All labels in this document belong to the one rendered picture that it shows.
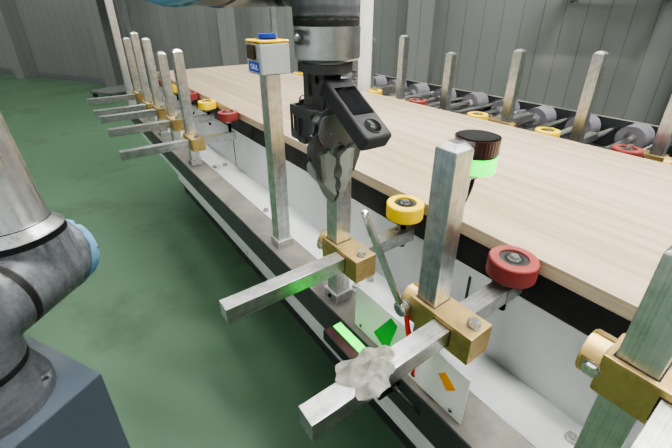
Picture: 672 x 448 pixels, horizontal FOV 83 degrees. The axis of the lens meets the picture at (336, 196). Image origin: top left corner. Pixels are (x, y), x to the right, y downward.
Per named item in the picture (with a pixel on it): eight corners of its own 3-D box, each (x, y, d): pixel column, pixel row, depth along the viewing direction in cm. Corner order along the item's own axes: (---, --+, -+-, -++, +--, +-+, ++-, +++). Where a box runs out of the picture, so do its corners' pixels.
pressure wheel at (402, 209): (421, 256, 82) (426, 210, 77) (384, 254, 83) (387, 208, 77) (417, 236, 89) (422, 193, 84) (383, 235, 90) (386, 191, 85)
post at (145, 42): (162, 139, 192) (141, 37, 171) (161, 138, 195) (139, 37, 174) (169, 138, 194) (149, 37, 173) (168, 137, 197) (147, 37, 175)
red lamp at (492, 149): (481, 162, 48) (484, 146, 47) (443, 149, 52) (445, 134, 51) (508, 153, 51) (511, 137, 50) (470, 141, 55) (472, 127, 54)
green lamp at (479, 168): (478, 180, 49) (480, 164, 48) (441, 166, 53) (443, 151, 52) (504, 170, 52) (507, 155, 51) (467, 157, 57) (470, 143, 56)
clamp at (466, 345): (466, 366, 54) (471, 341, 52) (398, 311, 64) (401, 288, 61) (489, 348, 57) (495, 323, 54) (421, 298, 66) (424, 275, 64)
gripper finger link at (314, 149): (332, 172, 59) (331, 118, 56) (338, 176, 58) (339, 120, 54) (306, 179, 57) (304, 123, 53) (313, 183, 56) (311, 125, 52)
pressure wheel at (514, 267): (509, 332, 63) (524, 276, 58) (468, 304, 68) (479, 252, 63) (534, 311, 67) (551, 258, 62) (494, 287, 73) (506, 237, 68)
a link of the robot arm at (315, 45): (374, 25, 50) (312, 27, 45) (372, 64, 52) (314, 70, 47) (334, 24, 56) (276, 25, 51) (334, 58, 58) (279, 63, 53)
